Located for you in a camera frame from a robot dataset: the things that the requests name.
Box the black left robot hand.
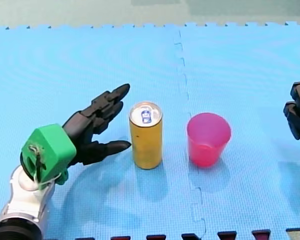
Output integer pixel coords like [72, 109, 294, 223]
[61, 83, 132, 168]

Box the pink plastic cup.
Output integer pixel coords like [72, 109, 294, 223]
[186, 112, 232, 168]

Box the yellow drink can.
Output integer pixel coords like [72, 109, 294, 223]
[128, 101, 164, 170]

